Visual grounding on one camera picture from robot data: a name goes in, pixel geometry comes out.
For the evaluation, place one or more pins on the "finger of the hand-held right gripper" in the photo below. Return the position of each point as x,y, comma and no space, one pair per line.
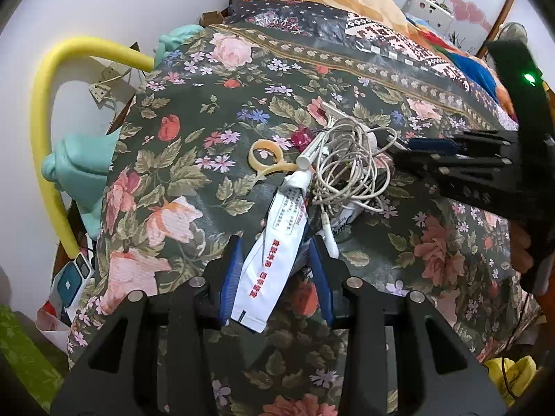
468,182
433,144

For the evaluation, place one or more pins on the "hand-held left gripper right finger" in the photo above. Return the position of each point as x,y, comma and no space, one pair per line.
321,277

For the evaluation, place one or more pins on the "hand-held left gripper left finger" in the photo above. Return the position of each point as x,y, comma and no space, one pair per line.
232,277

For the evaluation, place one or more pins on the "white red-print toothpaste tube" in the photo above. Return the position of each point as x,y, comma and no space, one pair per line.
269,268

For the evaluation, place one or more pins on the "silver safety razor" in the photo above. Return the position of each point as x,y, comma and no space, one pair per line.
314,147

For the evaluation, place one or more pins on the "person's right hand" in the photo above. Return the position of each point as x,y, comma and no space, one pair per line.
522,247

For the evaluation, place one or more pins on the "white blue-print packet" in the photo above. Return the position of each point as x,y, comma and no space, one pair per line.
349,221

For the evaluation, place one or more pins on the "multicoloured blanket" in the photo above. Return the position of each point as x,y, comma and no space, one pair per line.
472,65

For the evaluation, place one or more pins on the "standing fan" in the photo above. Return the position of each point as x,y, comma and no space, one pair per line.
514,32

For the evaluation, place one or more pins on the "white appliance box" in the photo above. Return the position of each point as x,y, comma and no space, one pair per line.
427,8

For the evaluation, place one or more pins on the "white blue scale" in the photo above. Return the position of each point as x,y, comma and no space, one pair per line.
69,284

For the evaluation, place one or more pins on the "white shopping bag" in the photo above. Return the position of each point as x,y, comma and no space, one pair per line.
54,316

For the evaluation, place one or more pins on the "teal cloth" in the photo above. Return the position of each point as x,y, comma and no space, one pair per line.
82,169

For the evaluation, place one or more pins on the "yellow cloth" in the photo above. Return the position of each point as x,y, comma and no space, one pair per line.
518,370

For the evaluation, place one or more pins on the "green leaf-print mat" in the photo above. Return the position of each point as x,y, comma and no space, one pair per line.
24,346

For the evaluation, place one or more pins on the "yellow foam tube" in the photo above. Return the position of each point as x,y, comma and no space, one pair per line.
41,130

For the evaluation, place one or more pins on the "small cardboard box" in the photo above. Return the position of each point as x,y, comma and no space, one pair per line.
214,18

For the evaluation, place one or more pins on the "white wall socket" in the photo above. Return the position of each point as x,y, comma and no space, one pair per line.
104,89

